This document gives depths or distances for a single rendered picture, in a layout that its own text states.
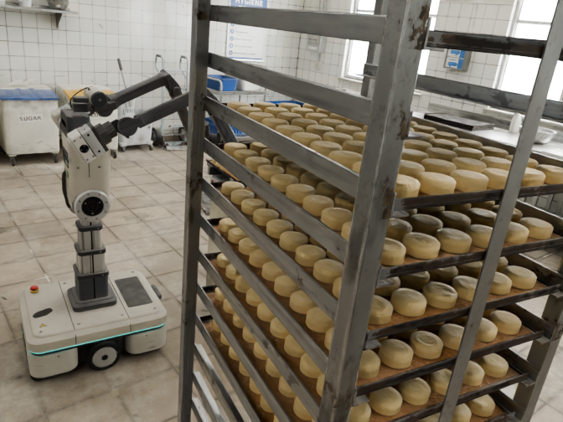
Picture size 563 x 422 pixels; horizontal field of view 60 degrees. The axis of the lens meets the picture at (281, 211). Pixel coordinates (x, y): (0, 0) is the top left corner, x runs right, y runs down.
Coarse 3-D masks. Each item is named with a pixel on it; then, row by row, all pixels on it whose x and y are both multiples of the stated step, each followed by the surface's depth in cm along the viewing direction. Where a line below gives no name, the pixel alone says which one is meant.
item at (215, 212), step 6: (222, 174) 278; (222, 180) 268; (228, 180) 269; (210, 204) 285; (210, 210) 286; (216, 210) 278; (210, 216) 286; (216, 216) 279; (222, 216) 273; (228, 216) 266; (210, 240) 290; (210, 246) 291; (216, 246) 284; (210, 252) 292; (210, 282) 297
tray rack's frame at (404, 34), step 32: (416, 0) 45; (384, 32) 48; (416, 32) 47; (384, 64) 49; (416, 64) 48; (544, 64) 58; (384, 96) 49; (544, 96) 60; (384, 128) 50; (384, 160) 51; (512, 160) 62; (384, 192) 52; (512, 192) 64; (352, 224) 56; (384, 224) 54; (352, 256) 56; (352, 288) 57; (480, 288) 69; (352, 320) 58; (480, 320) 72; (352, 352) 60; (544, 352) 85; (352, 384) 62; (448, 384) 75; (320, 416) 66; (448, 416) 78
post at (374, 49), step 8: (376, 0) 116; (384, 0) 114; (376, 8) 116; (384, 8) 115; (368, 48) 120; (376, 48) 118; (368, 56) 120; (376, 56) 119; (376, 64) 120; (368, 80) 121; (368, 88) 121; (368, 96) 122
